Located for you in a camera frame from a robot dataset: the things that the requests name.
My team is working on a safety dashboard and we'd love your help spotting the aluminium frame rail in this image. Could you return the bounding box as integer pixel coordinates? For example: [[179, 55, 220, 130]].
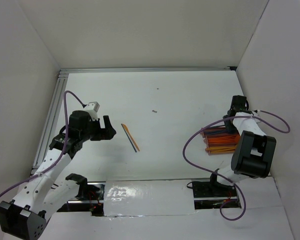
[[59, 66, 238, 74]]

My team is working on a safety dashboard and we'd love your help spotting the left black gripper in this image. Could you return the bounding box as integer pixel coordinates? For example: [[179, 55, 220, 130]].
[[80, 115, 116, 142]]

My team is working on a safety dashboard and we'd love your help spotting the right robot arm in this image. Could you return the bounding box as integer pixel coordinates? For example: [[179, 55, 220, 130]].
[[208, 95, 277, 196]]

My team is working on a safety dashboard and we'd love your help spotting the blue spoon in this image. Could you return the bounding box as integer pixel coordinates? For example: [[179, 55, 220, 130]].
[[204, 128, 227, 135]]

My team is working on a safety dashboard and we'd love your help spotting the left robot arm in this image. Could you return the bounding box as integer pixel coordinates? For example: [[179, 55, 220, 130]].
[[0, 110, 117, 240]]

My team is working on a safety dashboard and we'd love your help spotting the yellow knife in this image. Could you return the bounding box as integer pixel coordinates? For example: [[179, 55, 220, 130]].
[[124, 124, 140, 152]]

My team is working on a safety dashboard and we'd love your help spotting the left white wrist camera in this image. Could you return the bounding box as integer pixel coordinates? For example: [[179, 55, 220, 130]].
[[83, 101, 100, 121]]

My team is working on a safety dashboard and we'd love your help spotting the pink top container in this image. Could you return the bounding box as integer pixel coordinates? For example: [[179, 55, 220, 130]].
[[200, 126, 228, 137]]

